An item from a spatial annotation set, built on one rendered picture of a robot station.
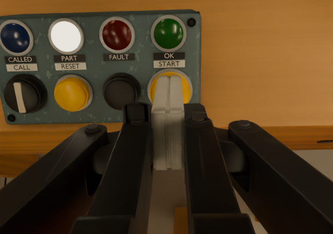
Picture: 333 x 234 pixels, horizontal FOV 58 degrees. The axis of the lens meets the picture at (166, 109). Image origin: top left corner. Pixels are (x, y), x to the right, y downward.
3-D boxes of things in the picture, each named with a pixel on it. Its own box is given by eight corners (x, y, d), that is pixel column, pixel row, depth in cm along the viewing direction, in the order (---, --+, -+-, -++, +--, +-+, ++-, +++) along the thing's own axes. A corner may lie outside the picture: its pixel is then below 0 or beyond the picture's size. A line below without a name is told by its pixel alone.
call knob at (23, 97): (47, 109, 22) (40, 115, 21) (13, 110, 23) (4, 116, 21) (41, 75, 22) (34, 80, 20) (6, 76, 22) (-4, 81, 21)
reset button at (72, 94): (92, 107, 22) (88, 113, 21) (60, 108, 22) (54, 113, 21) (88, 76, 22) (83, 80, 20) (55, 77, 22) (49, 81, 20)
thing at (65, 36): (84, 53, 21) (78, 43, 20) (53, 53, 21) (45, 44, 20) (86, 29, 22) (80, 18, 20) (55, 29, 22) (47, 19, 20)
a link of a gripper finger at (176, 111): (167, 111, 13) (184, 111, 13) (169, 75, 20) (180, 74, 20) (169, 171, 14) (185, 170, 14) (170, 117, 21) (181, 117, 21)
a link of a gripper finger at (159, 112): (169, 171, 14) (153, 171, 14) (170, 117, 21) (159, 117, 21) (167, 111, 13) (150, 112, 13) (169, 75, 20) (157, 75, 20)
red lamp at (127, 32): (134, 51, 21) (131, 42, 20) (103, 52, 21) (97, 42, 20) (135, 28, 21) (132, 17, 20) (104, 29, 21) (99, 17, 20)
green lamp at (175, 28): (185, 50, 21) (185, 40, 19) (153, 51, 21) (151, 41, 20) (184, 26, 21) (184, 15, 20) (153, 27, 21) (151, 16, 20)
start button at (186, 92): (190, 108, 22) (191, 114, 21) (150, 109, 22) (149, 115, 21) (190, 70, 21) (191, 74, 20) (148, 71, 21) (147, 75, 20)
